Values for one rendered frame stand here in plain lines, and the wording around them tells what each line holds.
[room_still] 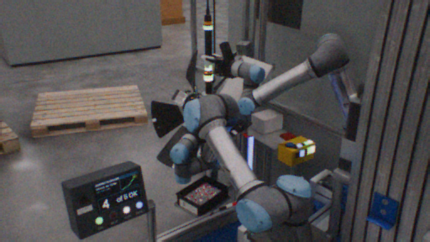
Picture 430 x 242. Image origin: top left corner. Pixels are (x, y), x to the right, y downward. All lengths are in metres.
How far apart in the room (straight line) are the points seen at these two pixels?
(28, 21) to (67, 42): 0.63
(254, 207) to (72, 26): 6.40
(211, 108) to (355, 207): 0.60
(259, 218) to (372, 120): 0.46
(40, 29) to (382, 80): 6.50
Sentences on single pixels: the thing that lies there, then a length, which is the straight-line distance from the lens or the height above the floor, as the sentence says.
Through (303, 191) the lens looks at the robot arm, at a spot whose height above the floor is 1.26.
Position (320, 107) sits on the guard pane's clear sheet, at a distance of 2.56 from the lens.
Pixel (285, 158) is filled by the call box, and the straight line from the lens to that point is 2.11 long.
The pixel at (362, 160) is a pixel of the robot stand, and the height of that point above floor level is 1.36.
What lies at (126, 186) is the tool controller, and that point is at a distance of 1.57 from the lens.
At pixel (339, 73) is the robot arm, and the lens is 1.83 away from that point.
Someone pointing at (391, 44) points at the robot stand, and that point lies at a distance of 1.29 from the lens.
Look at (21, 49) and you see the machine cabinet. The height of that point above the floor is 0.28.
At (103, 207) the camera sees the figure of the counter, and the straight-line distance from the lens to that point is 1.56.
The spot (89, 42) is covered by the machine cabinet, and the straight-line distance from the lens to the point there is 7.60.
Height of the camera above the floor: 2.05
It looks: 25 degrees down
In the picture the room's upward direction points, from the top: straight up
